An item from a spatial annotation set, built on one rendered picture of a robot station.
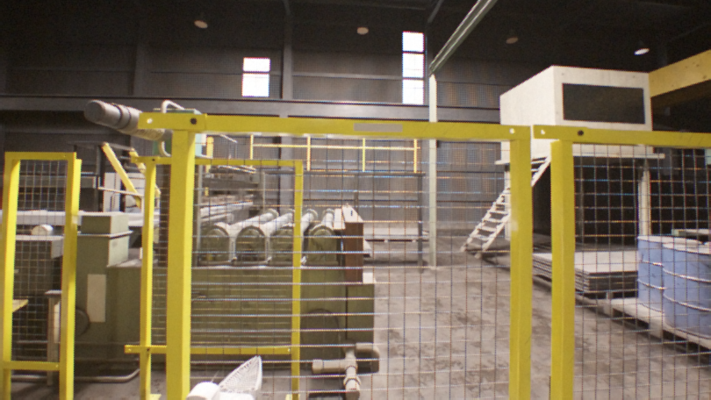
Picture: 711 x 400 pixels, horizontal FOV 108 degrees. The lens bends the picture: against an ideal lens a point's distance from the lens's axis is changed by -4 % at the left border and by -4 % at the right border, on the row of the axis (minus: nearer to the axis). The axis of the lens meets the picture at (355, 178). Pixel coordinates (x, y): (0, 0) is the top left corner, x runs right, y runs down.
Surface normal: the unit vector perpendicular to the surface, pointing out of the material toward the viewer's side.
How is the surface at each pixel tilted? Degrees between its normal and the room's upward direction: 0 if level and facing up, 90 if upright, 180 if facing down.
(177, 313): 90
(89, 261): 90
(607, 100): 90
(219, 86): 90
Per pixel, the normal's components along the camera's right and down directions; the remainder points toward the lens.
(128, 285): 0.07, -0.04
